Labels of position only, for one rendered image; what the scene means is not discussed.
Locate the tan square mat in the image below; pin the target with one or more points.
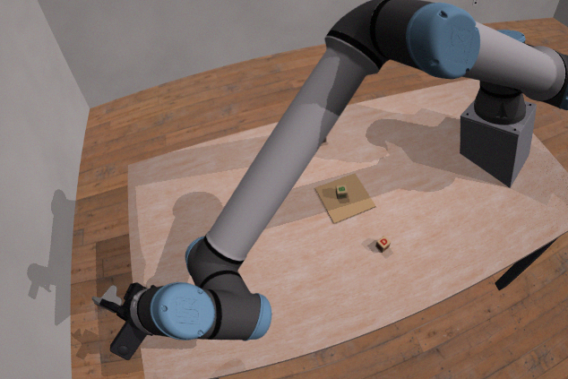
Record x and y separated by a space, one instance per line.
357 201

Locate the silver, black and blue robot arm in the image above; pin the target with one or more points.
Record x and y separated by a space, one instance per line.
438 38

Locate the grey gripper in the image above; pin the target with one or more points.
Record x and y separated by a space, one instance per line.
113 302

